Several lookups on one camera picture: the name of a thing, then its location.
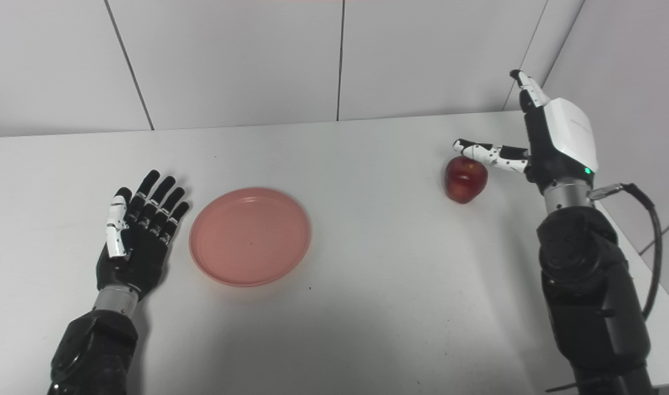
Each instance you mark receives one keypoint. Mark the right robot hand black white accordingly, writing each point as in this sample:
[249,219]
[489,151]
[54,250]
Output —
[554,137]

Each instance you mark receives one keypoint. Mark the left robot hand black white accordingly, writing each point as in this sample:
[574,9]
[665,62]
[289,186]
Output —
[140,236]

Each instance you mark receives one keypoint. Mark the red apple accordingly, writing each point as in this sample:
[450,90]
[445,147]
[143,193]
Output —
[465,180]

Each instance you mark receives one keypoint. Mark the pink plastic plate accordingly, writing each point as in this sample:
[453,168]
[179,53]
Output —
[250,236]

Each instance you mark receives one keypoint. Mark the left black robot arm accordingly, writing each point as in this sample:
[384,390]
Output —
[96,345]

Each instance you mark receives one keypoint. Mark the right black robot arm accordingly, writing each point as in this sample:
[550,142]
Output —
[592,291]

